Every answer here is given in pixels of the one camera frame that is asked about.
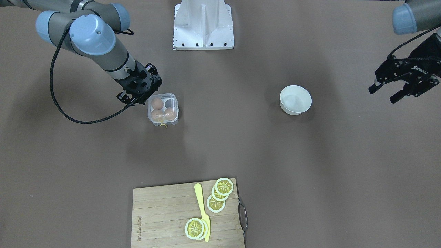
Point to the clear plastic egg box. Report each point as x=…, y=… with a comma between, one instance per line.
x=170, y=101

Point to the brown egg from bowl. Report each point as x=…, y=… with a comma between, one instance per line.
x=170, y=114

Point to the wooden cutting board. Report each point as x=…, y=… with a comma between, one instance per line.
x=160, y=213

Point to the lemon slice front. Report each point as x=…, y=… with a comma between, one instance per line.
x=195, y=229

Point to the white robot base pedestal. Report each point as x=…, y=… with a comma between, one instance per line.
x=203, y=25

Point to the white bowl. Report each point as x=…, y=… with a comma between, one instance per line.
x=295, y=100

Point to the yellow plastic knife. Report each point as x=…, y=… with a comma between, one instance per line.
x=200, y=200

